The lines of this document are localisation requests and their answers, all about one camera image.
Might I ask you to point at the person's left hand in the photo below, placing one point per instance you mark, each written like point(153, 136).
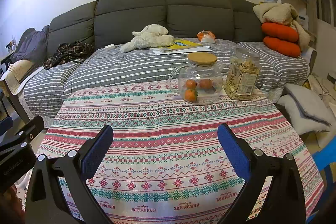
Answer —
point(11, 207)

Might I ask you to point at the plastic jar of seeds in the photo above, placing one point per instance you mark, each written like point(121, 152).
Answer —
point(243, 72)

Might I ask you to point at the glass jar with cork lid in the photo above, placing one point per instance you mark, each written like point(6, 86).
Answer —
point(201, 65)

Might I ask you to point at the cream dotted pillow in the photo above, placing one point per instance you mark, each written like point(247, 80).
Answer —
point(12, 81)

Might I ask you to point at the white charger with cable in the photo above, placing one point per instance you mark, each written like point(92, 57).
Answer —
point(109, 47)

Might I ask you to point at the orange tangerine right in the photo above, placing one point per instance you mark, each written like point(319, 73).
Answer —
point(205, 84)

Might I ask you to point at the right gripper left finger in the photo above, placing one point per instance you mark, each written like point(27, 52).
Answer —
point(93, 151)

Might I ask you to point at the dark plaid shirt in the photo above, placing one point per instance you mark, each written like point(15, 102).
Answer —
point(76, 52)

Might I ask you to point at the yellow white magazine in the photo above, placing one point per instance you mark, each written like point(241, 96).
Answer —
point(181, 46)

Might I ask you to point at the purple grey jacket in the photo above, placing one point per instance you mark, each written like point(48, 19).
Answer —
point(32, 46)

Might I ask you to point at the orange tangerine front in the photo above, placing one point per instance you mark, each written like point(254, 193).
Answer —
point(191, 95)

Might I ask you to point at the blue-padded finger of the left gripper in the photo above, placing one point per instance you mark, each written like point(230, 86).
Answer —
point(26, 134)
point(5, 125)

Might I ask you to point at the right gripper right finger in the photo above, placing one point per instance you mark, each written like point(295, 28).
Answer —
point(236, 151)

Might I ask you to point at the orange snack bag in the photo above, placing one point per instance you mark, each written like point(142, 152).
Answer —
point(206, 37)

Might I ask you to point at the white plush toy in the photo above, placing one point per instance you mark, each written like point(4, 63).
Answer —
point(150, 36)

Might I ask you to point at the orange tangerine left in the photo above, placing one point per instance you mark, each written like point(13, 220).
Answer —
point(191, 84)

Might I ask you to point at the patterned handmade tablecloth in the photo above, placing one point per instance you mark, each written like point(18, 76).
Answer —
point(165, 164)

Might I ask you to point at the grey striped quilt cover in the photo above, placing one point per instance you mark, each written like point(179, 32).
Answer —
point(46, 91)

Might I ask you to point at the grey floor cushion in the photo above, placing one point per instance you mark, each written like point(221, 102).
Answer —
point(307, 112)

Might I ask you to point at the beige fleece blanket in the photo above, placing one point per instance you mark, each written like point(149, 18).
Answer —
point(283, 15)

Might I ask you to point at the orange tangerine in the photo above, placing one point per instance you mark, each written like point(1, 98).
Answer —
point(191, 84)
point(205, 84)
point(191, 95)

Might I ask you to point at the dark grey sofa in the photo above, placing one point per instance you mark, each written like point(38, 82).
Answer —
point(104, 22)

